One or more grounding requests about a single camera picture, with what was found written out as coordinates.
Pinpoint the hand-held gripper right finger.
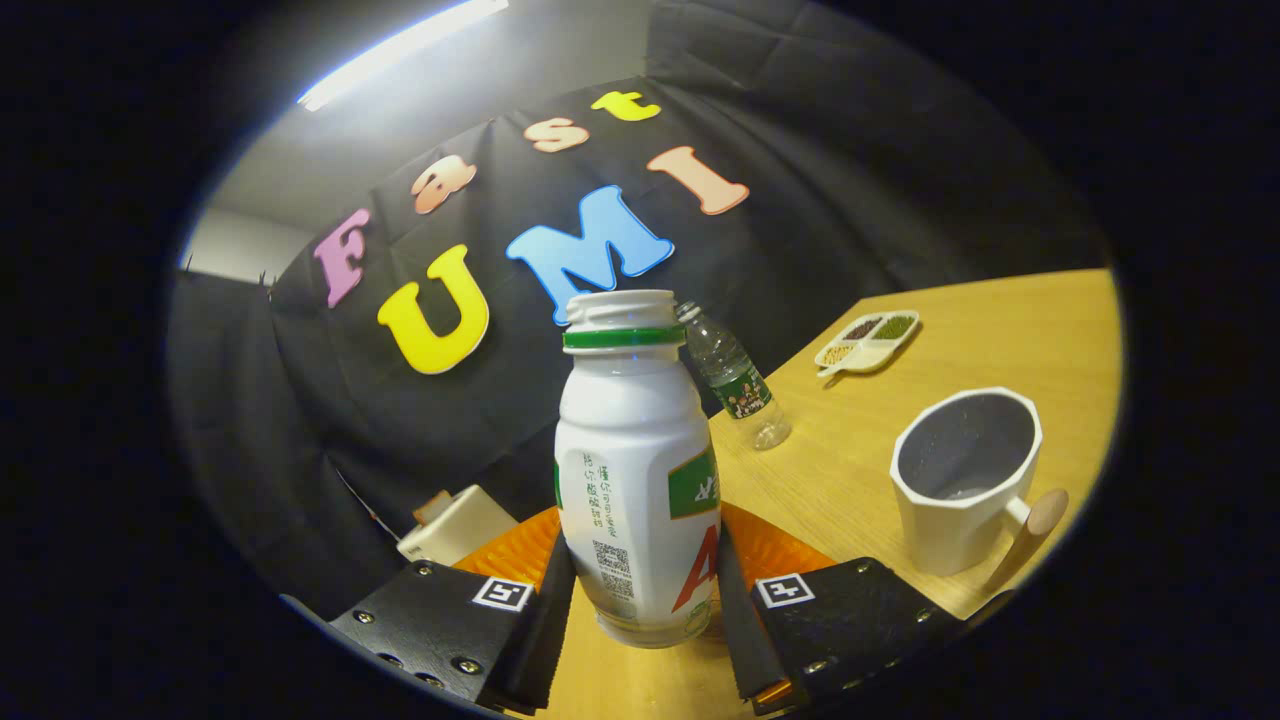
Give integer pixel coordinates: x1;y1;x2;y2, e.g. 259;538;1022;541
715;503;966;716

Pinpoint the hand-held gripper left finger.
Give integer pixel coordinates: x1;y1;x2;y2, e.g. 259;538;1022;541
328;505;579;716

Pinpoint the white juice bottle green label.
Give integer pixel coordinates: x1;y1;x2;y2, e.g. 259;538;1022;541
553;289;721;649

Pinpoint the white cup with wooden handle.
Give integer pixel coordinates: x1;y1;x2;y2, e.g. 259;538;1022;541
889;387;1070;591

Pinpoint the clear plastic water bottle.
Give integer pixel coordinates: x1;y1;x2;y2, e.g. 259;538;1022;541
678;301;792;451

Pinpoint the white toaster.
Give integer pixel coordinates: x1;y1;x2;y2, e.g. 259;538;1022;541
396;484;519;567

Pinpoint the wooden table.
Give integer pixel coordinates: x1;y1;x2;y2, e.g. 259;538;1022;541
520;268;1123;720

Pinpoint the white divided tray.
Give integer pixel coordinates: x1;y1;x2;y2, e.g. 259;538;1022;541
813;310;921;378

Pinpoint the black backdrop cloth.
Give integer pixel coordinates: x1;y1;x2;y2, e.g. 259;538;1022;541
165;0;1111;621

